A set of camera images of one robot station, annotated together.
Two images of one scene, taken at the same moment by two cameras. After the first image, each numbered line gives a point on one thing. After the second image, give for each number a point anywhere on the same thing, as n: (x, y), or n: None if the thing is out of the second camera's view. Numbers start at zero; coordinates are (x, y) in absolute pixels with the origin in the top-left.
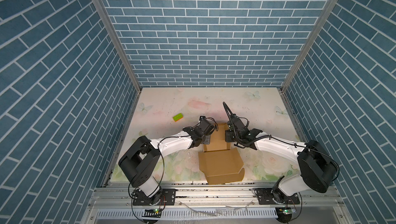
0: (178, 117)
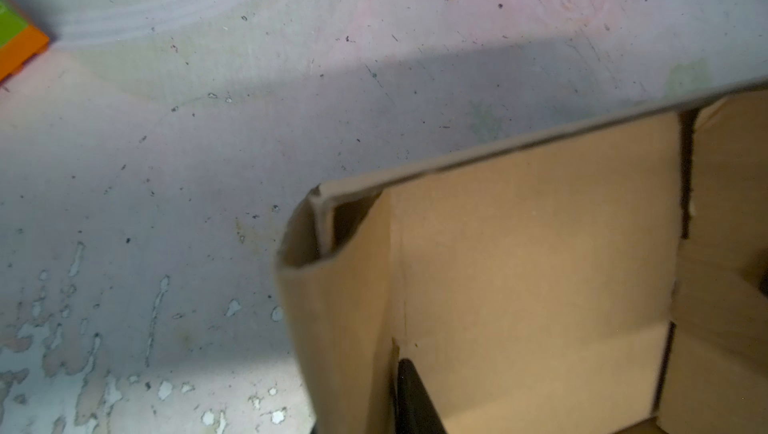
0: (19, 41)
